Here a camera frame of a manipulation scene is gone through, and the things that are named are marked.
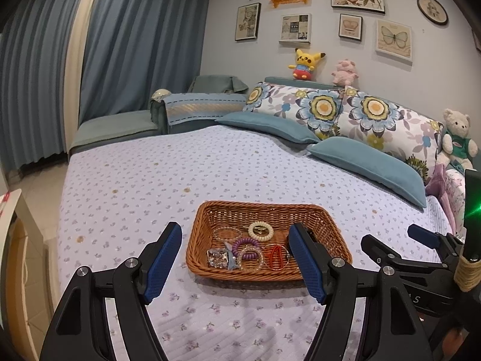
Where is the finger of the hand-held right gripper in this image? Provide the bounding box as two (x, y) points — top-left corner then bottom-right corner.
(361, 234), (437, 271)
(408, 224), (464, 258)

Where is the brown wicker basket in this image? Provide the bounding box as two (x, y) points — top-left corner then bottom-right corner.
(186, 200), (353, 283)

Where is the crown picture frame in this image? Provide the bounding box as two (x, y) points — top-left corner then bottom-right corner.
(339, 14), (363, 42)

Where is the purple coil hair tie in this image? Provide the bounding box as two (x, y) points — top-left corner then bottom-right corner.
(232, 238), (262, 262)

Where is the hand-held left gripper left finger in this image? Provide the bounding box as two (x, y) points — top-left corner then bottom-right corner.
(39, 222), (183, 361)

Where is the cream coil hair tie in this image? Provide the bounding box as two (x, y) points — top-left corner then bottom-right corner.
(248, 221), (274, 242)

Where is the butterfly canvas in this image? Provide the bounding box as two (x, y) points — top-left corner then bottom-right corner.
(375, 19), (413, 65)

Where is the clear bead bracelet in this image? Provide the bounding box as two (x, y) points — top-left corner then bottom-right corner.
(213, 226), (242, 244)

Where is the pink pig plush toy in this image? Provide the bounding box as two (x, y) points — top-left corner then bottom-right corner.
(331, 59), (360, 87)

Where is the cream curtain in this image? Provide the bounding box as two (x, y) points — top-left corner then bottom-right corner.
(65, 0), (104, 155)

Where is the grey-green sofa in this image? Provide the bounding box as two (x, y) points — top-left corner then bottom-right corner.
(69, 75), (249, 156)

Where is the floral pillow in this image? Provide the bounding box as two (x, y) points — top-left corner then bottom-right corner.
(242, 82), (345, 140)
(337, 86), (445, 185)

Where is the teal bed headboard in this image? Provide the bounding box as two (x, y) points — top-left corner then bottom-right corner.
(264, 76), (341, 91)

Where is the white side table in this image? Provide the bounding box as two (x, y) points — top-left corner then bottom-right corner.
(0, 188), (44, 361)

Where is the blue striped throw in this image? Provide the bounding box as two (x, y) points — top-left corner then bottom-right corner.
(163, 92), (247, 127)

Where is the yellow plush toy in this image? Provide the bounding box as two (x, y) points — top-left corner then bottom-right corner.
(288, 48), (327, 81)

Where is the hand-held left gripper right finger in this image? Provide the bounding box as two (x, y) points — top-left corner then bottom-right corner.
(289, 223), (437, 361)

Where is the white teddy bear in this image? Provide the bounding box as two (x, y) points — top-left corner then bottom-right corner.
(435, 108), (476, 172)

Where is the grey hair clip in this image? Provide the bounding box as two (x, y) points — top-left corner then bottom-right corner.
(222, 241), (242, 271)

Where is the newspaper print canvas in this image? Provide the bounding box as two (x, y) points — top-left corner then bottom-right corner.
(279, 14), (312, 44)

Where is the purple plush cushion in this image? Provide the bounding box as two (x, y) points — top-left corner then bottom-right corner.
(429, 165), (452, 198)

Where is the teal pillow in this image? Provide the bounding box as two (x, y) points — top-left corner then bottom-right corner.
(306, 136), (428, 210)
(214, 112), (323, 144)

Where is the pink floral quilt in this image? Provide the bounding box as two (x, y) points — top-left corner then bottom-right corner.
(443, 168), (469, 234)

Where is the round dark picture frame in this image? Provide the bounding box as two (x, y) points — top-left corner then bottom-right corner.
(417, 0), (449, 26)

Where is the blue curtain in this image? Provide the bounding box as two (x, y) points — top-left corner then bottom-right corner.
(78, 0), (213, 117)
(0, 0), (78, 177)

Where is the black framed drawing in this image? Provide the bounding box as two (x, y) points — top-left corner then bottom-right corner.
(235, 2), (262, 42)

